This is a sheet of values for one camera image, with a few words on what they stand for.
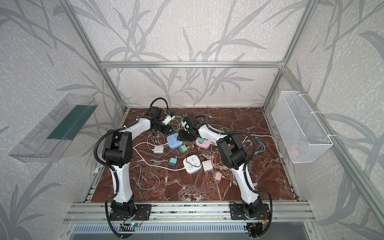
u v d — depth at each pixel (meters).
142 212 0.72
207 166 0.87
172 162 0.89
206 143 0.96
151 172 0.86
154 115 0.85
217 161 0.91
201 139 0.94
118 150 0.56
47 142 0.64
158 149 0.94
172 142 0.96
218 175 0.85
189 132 0.86
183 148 0.96
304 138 0.61
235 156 0.58
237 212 0.73
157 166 0.89
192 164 0.87
